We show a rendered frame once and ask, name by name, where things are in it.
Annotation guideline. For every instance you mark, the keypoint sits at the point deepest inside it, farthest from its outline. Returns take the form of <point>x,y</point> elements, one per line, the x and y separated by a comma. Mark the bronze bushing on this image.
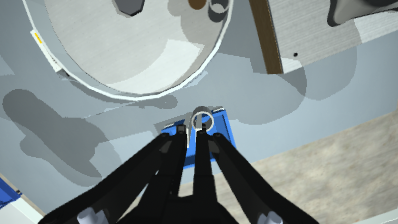
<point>197,4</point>

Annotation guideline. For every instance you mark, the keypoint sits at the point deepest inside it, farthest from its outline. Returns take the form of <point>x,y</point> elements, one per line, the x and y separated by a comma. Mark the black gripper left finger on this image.
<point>106,202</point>

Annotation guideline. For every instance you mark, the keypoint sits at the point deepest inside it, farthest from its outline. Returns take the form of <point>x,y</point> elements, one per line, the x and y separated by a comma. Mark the blue open crate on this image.
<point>220,116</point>

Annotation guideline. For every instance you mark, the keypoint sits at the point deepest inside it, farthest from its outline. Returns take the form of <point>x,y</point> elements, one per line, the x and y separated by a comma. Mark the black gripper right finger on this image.
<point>259,201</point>

